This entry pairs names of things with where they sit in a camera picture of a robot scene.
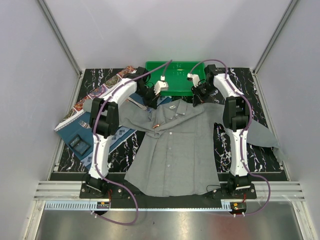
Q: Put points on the frame post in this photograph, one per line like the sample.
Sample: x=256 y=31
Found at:
x=59 y=36
x=277 y=32

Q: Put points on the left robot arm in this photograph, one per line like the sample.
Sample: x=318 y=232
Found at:
x=105 y=122

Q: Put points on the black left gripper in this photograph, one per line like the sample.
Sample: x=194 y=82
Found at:
x=152 y=101

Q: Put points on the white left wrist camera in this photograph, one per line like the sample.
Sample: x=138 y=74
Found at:
x=161 y=85

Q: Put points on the grey button shirt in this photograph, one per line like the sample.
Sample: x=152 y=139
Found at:
x=182 y=147

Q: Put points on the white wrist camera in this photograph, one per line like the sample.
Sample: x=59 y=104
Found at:
x=194 y=78
x=161 y=85

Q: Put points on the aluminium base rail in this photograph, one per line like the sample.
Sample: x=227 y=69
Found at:
x=119 y=194

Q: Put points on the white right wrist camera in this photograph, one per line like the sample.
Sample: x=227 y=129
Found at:
x=194 y=78

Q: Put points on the right frame post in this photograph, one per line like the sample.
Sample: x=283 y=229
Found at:
x=277 y=32

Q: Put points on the silver fork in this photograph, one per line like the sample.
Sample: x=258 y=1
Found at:
x=84 y=124

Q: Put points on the silver table knife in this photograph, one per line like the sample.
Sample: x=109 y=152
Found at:
x=141 y=106

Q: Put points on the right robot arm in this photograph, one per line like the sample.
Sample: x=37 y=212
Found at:
x=236 y=118

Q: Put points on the left frame post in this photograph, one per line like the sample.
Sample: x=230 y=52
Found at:
x=59 y=36

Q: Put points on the colourful patterned table runner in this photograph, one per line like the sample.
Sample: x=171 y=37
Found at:
x=96 y=83

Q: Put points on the green plastic tray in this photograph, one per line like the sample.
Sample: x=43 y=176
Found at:
x=175 y=76

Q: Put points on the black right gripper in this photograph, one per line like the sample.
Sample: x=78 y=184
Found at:
x=197 y=97

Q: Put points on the blue patterned placemat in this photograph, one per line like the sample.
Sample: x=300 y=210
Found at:
x=75 y=128

